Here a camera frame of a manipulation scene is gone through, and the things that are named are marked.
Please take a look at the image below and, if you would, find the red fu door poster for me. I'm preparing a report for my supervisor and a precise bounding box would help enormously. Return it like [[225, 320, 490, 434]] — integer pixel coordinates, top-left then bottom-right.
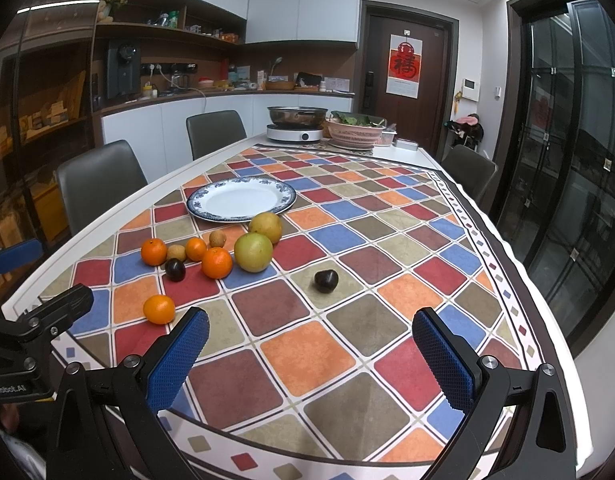
[[385, 35, 422, 99]]

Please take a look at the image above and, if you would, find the steel wok pan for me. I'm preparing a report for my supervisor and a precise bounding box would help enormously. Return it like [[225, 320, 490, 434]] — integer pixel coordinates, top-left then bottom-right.
[[268, 106, 328, 129]]

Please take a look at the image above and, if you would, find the yellow pear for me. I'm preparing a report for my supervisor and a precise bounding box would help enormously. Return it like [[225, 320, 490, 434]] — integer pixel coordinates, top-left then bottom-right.
[[249, 211, 282, 245]]

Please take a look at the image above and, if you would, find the small mandarin front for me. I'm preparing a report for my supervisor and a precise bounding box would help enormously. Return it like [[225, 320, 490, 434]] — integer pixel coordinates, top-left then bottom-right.
[[144, 295, 176, 325]]

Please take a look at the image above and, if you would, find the green apple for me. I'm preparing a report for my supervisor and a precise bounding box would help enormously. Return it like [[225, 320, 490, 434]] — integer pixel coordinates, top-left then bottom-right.
[[234, 232, 274, 273]]

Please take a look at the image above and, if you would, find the large orange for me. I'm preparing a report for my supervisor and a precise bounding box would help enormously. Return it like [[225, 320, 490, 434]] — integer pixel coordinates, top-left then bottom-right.
[[201, 247, 234, 280]]

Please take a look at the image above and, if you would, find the right side grey chair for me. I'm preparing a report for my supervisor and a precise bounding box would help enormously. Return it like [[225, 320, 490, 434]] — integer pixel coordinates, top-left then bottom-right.
[[441, 145, 498, 203]]

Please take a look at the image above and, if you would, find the small mandarin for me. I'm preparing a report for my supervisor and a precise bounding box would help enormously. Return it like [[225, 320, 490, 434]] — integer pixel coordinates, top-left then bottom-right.
[[185, 237, 206, 262], [140, 238, 167, 266], [144, 295, 176, 325]]

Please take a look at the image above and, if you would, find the small white box on table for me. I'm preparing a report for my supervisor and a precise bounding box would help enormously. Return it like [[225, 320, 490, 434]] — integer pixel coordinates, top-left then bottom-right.
[[395, 139, 419, 151]]

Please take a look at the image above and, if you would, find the grey dining chair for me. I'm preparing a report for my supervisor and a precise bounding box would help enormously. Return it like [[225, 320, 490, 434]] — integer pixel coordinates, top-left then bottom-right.
[[186, 110, 246, 160], [57, 140, 148, 235]]

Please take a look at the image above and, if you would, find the blue white patterned plate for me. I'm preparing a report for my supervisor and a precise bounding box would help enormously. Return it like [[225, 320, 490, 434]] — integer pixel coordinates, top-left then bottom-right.
[[186, 177, 298, 223]]

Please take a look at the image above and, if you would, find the white induction cooker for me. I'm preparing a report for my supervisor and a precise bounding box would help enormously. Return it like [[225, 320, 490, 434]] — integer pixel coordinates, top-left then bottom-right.
[[266, 125, 323, 143]]

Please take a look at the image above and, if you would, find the dark brown door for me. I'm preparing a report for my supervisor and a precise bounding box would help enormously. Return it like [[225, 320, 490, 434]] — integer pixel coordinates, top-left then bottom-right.
[[354, 1, 459, 157]]

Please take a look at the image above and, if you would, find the black wall coffee machine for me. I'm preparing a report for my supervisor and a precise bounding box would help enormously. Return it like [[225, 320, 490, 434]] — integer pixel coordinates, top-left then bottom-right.
[[106, 39, 141, 100]]

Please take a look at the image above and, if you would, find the colourful checkered tablecloth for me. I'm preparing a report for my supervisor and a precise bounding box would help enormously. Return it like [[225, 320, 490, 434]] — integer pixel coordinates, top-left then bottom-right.
[[42, 146, 544, 479]]

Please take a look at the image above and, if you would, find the far grey dining chair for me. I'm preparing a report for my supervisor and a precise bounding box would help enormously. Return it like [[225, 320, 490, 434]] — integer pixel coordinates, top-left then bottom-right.
[[186, 110, 246, 160]]

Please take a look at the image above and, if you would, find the brown kiwi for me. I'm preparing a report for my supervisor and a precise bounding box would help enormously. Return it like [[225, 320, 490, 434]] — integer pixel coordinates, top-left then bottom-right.
[[166, 244, 187, 262], [208, 230, 227, 247]]

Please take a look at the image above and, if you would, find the pink basket with greens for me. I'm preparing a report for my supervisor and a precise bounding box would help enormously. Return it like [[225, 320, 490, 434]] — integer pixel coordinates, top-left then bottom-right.
[[325, 110, 387, 148]]

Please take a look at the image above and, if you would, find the near grey dining chair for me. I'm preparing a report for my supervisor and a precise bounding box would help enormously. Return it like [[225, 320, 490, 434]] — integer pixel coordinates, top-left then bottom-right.
[[57, 140, 148, 235]]

